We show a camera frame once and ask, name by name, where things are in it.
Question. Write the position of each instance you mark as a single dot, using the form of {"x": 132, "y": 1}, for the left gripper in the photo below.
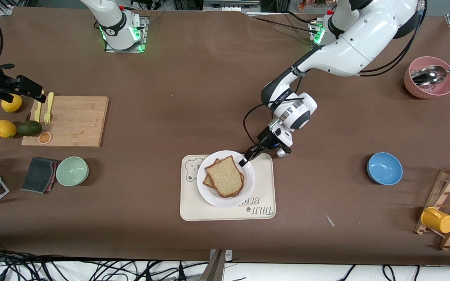
{"x": 264, "y": 140}

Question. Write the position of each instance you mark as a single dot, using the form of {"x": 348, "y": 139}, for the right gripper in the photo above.
{"x": 1, "y": 86}

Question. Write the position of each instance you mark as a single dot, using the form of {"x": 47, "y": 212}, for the white round plate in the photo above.
{"x": 209, "y": 195}

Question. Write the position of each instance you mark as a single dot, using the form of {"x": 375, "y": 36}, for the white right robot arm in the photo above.
{"x": 111, "y": 19}

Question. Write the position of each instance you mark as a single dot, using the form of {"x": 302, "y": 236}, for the yellow toy lemon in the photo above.
{"x": 11, "y": 106}
{"x": 5, "y": 128}

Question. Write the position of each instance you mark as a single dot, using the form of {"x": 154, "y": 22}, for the yellow plastic knife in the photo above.
{"x": 38, "y": 113}

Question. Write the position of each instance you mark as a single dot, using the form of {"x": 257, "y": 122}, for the yellow plastic fork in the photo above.
{"x": 48, "y": 107}

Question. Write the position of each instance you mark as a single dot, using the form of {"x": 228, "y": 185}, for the beige bear print tray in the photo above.
{"x": 265, "y": 187}

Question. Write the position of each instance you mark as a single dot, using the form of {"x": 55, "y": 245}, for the green toy avocado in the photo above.
{"x": 29, "y": 128}

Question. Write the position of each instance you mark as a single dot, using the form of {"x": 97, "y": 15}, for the bread slice under egg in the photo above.
{"x": 208, "y": 182}

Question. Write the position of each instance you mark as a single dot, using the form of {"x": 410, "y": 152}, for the toy orange slice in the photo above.
{"x": 45, "y": 138}

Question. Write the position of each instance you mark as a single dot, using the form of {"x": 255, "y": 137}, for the bamboo cutting board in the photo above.
{"x": 76, "y": 121}

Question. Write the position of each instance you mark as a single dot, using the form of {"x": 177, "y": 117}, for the dark grey folded cloth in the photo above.
{"x": 37, "y": 175}

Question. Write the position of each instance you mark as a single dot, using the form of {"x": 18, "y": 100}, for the mint green bowl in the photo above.
{"x": 72, "y": 171}

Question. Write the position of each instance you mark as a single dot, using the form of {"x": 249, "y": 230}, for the white paper scrap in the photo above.
{"x": 330, "y": 220}

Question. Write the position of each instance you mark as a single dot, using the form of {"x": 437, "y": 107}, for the blue bowl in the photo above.
{"x": 384, "y": 168}

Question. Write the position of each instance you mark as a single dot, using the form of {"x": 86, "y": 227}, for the pink bowl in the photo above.
{"x": 430, "y": 93}

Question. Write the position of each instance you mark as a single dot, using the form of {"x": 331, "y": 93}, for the large metal spoon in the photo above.
{"x": 430, "y": 75}

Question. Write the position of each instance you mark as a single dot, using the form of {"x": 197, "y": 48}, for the yellow mug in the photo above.
{"x": 438, "y": 220}

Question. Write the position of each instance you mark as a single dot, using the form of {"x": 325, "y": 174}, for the wooden mug rack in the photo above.
{"x": 449, "y": 203}

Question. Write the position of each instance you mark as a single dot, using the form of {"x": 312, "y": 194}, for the grey metal bracket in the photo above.
{"x": 221, "y": 261}

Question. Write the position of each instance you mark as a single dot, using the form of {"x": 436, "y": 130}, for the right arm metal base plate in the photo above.
{"x": 143, "y": 35}

